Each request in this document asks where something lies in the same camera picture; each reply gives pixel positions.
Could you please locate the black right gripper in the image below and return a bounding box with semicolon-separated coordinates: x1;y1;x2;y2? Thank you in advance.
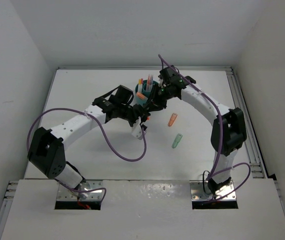
144;83;176;112

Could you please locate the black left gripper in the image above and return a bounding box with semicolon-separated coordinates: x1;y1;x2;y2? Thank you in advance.
118;103;151;128

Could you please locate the clear orange lead case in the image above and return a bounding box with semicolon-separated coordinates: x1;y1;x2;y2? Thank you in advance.
136;92;147;100

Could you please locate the yellow-capped white marker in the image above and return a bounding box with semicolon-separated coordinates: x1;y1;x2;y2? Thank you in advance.
137;78;144;93

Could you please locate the pink double-ended marker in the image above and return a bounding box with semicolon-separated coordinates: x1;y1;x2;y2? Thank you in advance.
146;74;153;91

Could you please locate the orange correction tape dispenser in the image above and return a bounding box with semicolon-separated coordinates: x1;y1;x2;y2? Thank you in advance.
167;113;178;127

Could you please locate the green correction tape dispenser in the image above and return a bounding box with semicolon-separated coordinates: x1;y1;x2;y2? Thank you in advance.
171;133;183;149

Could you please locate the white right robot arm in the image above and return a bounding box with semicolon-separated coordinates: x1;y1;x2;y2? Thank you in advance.
143;65;247;194

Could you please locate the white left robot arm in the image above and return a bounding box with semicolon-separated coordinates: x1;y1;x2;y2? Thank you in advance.
27;85;150;193

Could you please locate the teal round desk organizer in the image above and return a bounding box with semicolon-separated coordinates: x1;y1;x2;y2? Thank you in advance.
134;80;157;106

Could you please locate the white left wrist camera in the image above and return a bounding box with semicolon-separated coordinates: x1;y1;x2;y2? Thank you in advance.
131;117;145;140

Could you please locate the black cable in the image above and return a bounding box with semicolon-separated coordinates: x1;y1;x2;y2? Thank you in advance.
201;168;213;193

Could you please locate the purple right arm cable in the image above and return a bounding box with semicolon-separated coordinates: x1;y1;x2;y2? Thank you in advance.
157;53;252;202

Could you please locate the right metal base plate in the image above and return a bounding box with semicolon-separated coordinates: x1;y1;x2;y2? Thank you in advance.
189;180;237;201

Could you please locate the metal base plate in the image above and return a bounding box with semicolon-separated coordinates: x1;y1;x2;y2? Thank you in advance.
56;179;105;202
189;180;237;201

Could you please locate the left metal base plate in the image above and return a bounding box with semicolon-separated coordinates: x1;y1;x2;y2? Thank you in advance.
56;179;105;202

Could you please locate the aluminium table edge rail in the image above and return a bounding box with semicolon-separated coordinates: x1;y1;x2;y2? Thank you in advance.
226;67;269;179

